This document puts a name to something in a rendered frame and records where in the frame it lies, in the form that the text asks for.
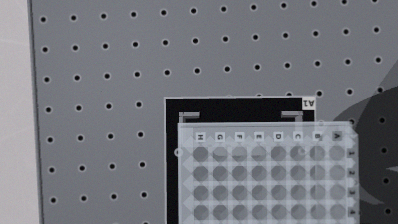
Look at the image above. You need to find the black plate nest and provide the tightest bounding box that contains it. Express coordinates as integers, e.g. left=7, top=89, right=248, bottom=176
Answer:
left=164, top=96, right=317, bottom=224

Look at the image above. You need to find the clear well plate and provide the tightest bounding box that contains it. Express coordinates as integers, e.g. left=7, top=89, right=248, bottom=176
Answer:
left=178, top=121, right=360, bottom=224

